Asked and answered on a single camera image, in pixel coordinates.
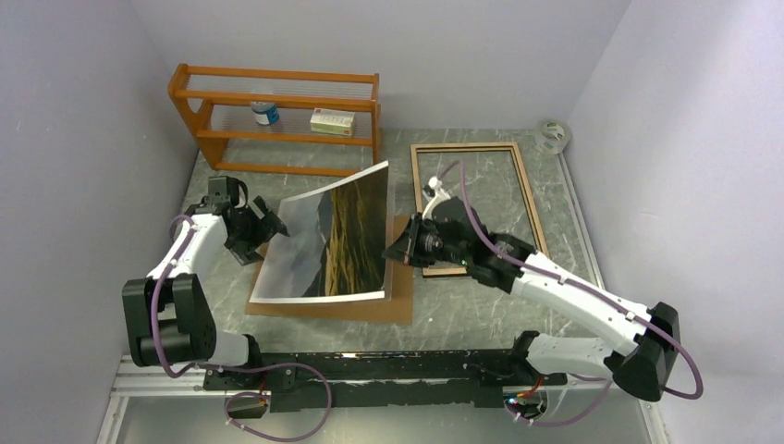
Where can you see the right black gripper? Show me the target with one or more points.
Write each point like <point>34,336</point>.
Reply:
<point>402,249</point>

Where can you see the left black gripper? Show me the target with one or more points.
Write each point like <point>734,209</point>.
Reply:
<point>263,232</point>

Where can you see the brown backing board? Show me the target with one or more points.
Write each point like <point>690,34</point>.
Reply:
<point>329,257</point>

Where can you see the landscape photo print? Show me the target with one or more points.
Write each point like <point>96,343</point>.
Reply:
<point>364,191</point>

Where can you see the picture frame black and wood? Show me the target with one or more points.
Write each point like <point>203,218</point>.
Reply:
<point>496,181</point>

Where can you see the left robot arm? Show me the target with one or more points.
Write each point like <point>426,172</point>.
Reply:
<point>167,316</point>

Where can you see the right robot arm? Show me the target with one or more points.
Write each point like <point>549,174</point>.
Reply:
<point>634,345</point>

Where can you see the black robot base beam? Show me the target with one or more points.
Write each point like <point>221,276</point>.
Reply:
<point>295,381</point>

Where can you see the orange wooden shelf rack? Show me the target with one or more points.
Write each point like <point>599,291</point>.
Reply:
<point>222,105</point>

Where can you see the blue white small jar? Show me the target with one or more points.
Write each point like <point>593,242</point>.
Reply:
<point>265,113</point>

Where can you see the white cream small box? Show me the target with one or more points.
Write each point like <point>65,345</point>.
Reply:
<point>332,122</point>

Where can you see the clear tape roll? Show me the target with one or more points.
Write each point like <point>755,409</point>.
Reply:
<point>551,136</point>

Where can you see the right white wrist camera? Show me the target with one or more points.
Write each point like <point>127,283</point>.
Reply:
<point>434,195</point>

